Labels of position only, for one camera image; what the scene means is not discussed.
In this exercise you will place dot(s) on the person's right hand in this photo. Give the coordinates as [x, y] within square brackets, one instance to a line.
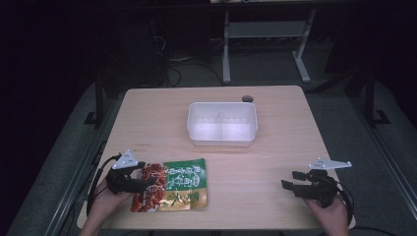
[329, 214]

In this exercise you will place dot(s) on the white metal desk frame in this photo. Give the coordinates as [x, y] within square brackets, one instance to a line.
[266, 42]

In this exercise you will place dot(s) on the person's left hand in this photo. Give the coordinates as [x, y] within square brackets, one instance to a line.
[105, 200]

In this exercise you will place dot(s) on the black metal stand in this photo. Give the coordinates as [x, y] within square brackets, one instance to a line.
[372, 98]
[97, 101]

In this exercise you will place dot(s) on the green and red snack packet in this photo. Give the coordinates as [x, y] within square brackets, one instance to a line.
[173, 185]

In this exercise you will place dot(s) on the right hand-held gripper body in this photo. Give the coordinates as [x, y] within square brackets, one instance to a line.
[319, 185]

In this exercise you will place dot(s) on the white plastic divided bin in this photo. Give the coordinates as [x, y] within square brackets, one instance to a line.
[222, 123]

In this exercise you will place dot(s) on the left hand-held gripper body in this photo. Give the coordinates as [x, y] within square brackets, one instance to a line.
[122, 179]

